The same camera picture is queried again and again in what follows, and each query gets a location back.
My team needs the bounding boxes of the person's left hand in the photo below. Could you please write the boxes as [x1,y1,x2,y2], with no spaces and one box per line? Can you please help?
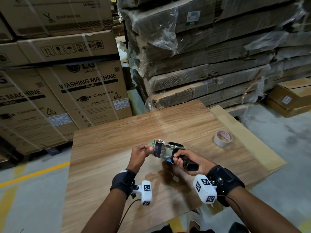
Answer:
[126,144,154,174]

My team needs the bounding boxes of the person's right hand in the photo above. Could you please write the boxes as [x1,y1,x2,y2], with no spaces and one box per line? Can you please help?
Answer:
[173,149,217,177]

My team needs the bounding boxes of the black tape dispenser gun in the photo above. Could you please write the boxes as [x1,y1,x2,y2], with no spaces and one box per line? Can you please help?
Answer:
[151,139,200,172]

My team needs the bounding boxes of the person's left forearm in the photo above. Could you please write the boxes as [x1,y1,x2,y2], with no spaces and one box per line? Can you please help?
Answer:
[81,185,133,233]

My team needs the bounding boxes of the person's right forearm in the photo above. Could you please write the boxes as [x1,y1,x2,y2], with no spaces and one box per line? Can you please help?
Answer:
[215,186,302,233]

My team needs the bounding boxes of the white tape roll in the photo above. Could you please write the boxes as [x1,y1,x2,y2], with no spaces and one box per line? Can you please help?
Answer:
[214,130,233,148]

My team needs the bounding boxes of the flat cardboard sheet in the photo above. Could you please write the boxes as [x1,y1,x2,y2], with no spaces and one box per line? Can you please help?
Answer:
[208,105,287,187]

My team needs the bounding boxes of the washing machine cardboard box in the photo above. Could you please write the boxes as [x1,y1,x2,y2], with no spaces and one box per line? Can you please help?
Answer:
[0,68,79,156]
[37,60,133,130]

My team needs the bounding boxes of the stack of wrapped flat cartons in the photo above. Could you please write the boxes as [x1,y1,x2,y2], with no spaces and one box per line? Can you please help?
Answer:
[117,0,311,113]

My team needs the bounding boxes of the flat brown carton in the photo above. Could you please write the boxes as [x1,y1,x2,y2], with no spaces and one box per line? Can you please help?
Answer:
[263,97,311,119]

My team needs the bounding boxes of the cardboard box with handling symbols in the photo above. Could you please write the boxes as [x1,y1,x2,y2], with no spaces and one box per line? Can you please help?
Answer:
[17,30,120,64]

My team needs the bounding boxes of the brown carton with white label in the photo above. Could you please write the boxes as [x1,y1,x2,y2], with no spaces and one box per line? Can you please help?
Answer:
[268,78,311,111]

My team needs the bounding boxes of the plain cardboard box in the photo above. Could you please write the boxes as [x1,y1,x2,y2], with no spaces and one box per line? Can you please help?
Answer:
[0,42,31,70]

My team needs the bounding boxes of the black left wrist strap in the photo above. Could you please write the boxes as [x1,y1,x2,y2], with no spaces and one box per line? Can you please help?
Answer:
[110,169,137,200]

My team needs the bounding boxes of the black wrist strap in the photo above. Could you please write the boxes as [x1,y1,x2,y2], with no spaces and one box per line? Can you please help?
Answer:
[110,169,137,200]
[206,165,245,208]

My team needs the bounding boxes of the black right wrist strap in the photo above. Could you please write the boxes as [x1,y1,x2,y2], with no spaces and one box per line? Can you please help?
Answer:
[206,165,245,208]

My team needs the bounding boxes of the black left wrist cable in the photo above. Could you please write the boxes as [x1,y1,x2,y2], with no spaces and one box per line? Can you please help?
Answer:
[119,199,143,227]

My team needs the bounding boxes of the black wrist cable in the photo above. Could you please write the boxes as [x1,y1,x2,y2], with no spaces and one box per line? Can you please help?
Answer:
[217,195,243,217]
[119,199,143,227]

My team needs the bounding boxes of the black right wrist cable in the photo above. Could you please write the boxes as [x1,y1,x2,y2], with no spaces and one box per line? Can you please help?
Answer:
[217,195,243,217]

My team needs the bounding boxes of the large strapped cardboard box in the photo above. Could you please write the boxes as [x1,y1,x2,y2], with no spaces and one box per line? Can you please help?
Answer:
[0,0,115,39]

